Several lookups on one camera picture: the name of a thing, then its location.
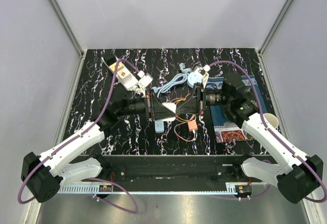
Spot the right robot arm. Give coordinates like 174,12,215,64
200,73,326,204

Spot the white power strip cord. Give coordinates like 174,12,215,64
131,85,145,96

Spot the light blue cable loop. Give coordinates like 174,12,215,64
150,72,189,97

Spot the blue patterned placemat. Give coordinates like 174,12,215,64
206,74,267,143

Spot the beige travel adapter cube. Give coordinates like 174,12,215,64
109,62,123,72

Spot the light blue power strip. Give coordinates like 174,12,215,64
154,120,165,133

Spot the aluminium frame post right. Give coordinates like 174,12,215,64
258,0,295,55

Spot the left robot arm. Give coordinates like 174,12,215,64
18,90,181,204

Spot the pink charging cable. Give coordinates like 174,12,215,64
173,96,199,142

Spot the aluminium frame post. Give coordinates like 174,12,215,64
258,0,295,55
48,0,84,57

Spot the white cube socket adapter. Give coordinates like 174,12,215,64
117,69,130,80

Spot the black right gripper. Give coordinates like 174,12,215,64
176,83,231,115

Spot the light blue coiled cord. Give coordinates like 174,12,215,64
178,62,194,74

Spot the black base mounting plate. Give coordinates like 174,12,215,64
81,155,264,184

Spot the aluminium frame post left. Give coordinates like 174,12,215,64
48,0,84,57

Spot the yellow charging cable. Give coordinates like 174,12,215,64
171,93,200,122

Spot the white multicolour power strip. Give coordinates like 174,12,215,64
101,53,139,91

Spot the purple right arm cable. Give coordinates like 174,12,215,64
208,60,327,204

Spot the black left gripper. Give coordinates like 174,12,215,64
117,89,176,121

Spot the pink USB charger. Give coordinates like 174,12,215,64
187,120,198,132

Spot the white wall charger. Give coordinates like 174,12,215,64
162,102,177,122

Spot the round light blue socket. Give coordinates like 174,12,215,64
187,70,205,88

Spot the white paper cup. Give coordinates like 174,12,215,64
263,113,279,129

